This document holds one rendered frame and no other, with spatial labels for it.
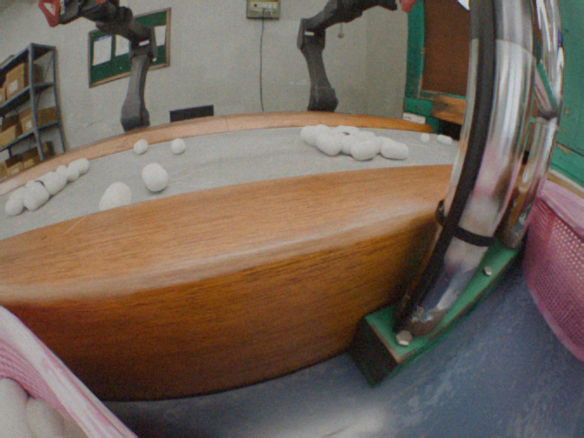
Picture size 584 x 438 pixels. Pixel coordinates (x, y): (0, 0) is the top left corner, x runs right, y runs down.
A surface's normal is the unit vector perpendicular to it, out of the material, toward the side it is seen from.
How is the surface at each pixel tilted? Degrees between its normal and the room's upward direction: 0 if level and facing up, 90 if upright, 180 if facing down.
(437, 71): 90
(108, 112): 90
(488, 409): 0
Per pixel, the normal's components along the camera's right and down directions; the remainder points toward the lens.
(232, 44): 0.27, 0.51
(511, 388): 0.02, -0.85
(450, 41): -0.93, 0.18
